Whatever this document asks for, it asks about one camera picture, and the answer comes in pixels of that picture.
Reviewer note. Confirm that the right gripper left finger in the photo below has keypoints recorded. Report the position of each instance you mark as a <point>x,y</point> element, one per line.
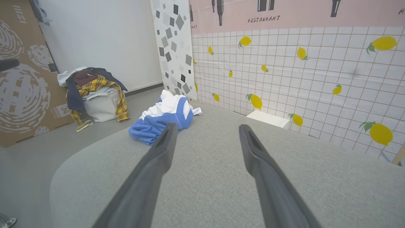
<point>142,183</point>

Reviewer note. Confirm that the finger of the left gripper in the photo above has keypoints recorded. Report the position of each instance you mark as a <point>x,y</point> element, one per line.
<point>8,65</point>

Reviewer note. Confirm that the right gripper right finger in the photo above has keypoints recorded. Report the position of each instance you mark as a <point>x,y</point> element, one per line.
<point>272,190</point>

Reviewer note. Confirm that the blue and white garment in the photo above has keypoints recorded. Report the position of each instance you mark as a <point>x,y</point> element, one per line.
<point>147,129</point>

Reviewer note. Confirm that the plain white garment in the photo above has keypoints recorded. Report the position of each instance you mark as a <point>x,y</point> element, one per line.
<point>63,77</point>

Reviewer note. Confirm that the navy blue garment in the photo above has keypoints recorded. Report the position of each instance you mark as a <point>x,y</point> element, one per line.
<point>73,98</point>

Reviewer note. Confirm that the maroon garment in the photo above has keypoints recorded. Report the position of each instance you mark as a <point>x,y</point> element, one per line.
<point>84,77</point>

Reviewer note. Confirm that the printed brown cardboard box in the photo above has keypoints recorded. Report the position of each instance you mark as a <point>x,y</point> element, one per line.
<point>31,95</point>

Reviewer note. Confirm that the white flat sheet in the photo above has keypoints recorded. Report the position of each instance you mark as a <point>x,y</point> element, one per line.
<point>267,118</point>

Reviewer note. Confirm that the pale yellow slipper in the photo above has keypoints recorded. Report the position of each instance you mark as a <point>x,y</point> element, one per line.
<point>84,125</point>

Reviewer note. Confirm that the white laundry basket with clothes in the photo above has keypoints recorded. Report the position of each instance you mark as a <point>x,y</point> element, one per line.
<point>95,84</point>

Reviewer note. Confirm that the lemon tile pattern backdrop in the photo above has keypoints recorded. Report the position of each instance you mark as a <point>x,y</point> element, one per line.
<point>316,69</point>

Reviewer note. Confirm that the white panel with grey squares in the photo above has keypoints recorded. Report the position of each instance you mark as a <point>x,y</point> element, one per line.
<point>172,47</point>

